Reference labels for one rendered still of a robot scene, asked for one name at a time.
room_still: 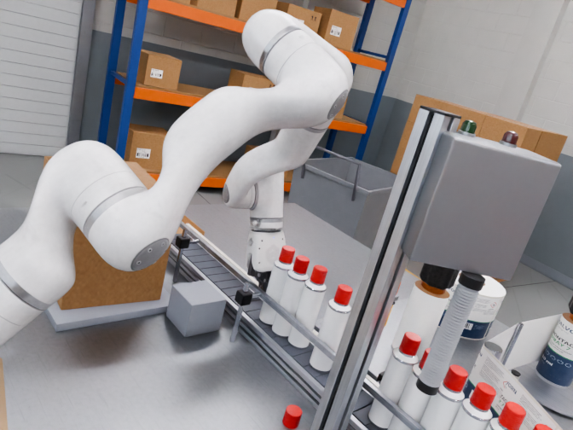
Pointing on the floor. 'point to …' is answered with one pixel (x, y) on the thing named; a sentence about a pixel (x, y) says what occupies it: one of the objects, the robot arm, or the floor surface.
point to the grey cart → (344, 194)
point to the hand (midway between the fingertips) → (264, 289)
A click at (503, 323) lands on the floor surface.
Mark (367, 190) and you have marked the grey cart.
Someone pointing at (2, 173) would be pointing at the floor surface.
